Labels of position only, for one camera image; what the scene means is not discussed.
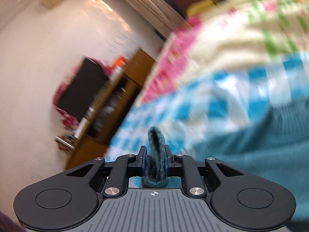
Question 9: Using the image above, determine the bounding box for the floral pink cream quilt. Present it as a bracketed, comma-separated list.
[137, 0, 308, 104]

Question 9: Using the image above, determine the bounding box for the teal knit sweater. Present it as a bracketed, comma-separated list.
[141, 96, 309, 232]

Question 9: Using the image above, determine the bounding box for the wooden TV cabinet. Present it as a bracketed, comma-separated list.
[65, 48, 155, 170]

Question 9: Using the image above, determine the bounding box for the orange package on cabinet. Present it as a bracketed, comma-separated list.
[110, 55, 127, 72]

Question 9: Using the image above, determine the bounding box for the blue checkered plastic sheet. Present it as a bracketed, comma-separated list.
[105, 52, 308, 161]

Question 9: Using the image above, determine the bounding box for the yellow green pillow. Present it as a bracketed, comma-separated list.
[186, 0, 215, 17]

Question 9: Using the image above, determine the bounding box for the beige left curtain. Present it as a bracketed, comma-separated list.
[124, 0, 185, 38]

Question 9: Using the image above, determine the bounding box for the black television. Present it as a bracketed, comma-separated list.
[73, 57, 109, 121]

